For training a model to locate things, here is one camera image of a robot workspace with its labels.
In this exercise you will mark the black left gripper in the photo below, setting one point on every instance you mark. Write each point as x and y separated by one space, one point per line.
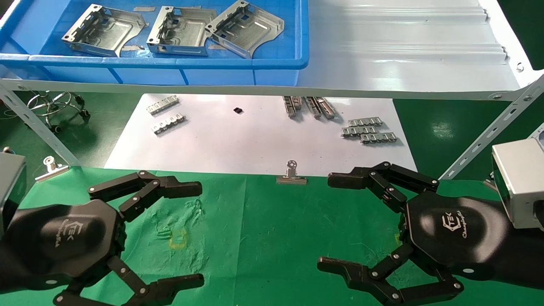
63 242

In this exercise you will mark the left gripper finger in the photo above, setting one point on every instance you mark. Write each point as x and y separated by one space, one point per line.
178 189

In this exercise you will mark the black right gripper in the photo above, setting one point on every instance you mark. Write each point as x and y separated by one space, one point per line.
454 233

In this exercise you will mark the silver sheet metal bracket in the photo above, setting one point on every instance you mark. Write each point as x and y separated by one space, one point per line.
187 29
250 29
114 29

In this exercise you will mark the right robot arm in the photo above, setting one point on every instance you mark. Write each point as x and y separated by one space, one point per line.
527 255

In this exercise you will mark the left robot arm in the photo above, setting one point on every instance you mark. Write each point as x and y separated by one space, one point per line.
8 284

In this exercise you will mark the silver binder clip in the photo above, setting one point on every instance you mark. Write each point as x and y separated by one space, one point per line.
51 170
291 179

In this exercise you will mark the green table cloth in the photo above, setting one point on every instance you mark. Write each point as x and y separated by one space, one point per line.
263 221

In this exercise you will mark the grey tape strip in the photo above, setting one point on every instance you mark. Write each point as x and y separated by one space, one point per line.
144 8
132 47

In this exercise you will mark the black seat chrome stool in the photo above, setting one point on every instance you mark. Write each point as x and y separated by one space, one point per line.
53 104

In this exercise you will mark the blue plastic bin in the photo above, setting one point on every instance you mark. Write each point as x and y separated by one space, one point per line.
276 72

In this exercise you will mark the white metal shelf board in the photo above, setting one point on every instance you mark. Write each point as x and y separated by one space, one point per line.
403 55

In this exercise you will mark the small silver metal rail part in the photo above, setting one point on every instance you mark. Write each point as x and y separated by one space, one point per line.
364 122
379 138
359 131
289 107
168 124
297 102
162 105
326 108
313 108

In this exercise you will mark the perforated grey rack post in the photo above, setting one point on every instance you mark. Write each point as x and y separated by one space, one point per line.
488 131
42 127

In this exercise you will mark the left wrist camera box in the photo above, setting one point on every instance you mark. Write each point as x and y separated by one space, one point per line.
10 182

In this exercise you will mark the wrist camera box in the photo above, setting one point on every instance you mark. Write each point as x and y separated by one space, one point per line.
520 182
10 182

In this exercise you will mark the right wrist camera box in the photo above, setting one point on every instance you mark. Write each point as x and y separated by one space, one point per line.
520 182

